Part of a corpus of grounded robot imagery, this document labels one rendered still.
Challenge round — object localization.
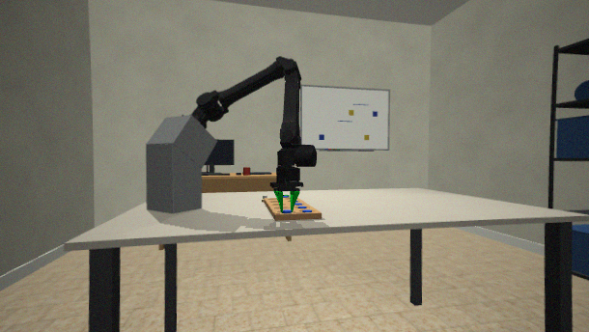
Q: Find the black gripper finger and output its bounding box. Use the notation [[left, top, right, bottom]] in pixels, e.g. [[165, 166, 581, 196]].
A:
[[274, 190, 283, 213], [290, 191, 300, 212]]

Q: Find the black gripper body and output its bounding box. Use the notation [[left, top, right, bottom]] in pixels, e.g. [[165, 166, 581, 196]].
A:
[[270, 166, 303, 191]]

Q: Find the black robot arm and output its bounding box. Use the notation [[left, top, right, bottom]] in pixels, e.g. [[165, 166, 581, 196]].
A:
[[190, 56, 317, 188]]

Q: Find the tan tray with round pockets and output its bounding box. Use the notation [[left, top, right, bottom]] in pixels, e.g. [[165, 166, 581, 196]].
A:
[[264, 198, 322, 221]]

